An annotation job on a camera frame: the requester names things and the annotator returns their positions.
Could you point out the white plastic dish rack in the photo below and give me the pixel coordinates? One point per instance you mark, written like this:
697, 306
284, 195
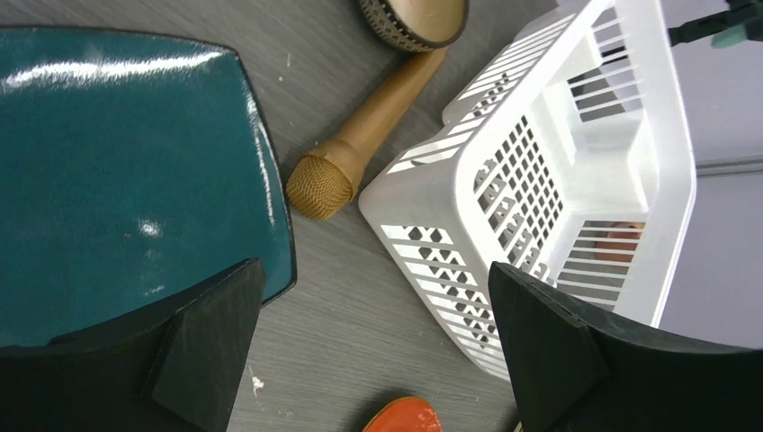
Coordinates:
579, 122

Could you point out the teal square plate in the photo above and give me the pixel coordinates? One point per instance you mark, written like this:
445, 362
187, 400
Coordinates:
134, 165

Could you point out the pink mug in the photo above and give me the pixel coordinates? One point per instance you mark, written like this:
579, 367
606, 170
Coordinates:
620, 242

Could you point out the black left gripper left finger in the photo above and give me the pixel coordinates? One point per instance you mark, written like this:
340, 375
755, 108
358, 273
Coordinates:
173, 365

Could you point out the orange red bowl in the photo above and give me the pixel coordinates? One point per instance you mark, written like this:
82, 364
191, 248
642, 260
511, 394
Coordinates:
406, 414

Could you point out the green microphone on stand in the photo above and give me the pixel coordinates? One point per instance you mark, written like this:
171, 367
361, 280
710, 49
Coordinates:
741, 21

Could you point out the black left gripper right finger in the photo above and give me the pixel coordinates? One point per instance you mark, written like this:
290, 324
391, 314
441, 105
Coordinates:
576, 367

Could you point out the brown ceramic bowl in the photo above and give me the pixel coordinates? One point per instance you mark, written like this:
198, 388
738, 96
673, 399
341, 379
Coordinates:
416, 25

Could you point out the tan microphone prop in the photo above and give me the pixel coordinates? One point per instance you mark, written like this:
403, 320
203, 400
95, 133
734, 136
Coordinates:
328, 177

